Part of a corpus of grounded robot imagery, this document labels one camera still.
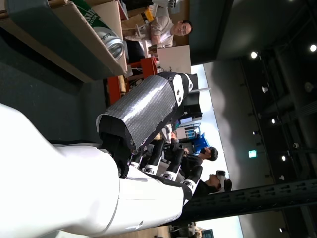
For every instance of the white monitor back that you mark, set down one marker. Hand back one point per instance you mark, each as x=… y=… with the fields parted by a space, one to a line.
x=173 y=59

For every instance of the open cardboard box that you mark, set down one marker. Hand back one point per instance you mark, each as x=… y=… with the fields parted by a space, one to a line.
x=74 y=32

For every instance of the person in beige shirt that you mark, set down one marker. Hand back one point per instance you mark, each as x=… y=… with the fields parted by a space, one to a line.
x=161 y=29

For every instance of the orange metal shelf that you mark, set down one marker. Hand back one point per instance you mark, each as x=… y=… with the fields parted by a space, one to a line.
x=115 y=89

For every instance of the black perforated rack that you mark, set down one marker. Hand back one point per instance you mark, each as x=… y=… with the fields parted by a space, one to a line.
x=260 y=198

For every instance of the person with VR headset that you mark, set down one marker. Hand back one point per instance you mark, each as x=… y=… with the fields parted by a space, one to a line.
x=218 y=183

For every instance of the blue crate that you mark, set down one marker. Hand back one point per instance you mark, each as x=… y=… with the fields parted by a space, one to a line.
x=200 y=142

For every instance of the green white soda can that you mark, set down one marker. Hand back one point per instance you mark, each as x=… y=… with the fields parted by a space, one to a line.
x=106 y=32

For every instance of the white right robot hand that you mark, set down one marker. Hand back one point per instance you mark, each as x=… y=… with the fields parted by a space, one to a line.
x=62 y=186

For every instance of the green exit sign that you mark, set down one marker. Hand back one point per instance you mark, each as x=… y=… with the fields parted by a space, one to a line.
x=251 y=153

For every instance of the person with black mask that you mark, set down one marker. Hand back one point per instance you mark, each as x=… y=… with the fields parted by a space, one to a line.
x=195 y=158

